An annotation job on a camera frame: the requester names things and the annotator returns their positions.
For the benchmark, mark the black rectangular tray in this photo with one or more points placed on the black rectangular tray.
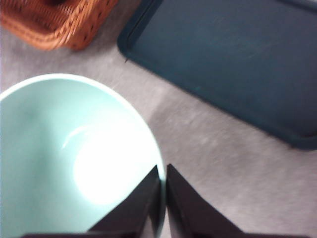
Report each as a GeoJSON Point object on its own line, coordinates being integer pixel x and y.
{"type": "Point", "coordinates": [223, 62]}

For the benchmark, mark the brown wicker basket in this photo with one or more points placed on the brown wicker basket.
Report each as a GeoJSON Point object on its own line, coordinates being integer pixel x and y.
{"type": "Point", "coordinates": [62, 27]}

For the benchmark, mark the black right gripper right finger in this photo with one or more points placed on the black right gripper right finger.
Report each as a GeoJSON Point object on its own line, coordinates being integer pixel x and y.
{"type": "Point", "coordinates": [193, 218]}

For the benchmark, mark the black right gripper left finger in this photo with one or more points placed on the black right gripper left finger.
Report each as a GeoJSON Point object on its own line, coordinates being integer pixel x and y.
{"type": "Point", "coordinates": [128, 218]}

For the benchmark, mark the teal ribbed bowl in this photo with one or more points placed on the teal ribbed bowl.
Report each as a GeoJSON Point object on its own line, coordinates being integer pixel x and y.
{"type": "Point", "coordinates": [37, 148]}

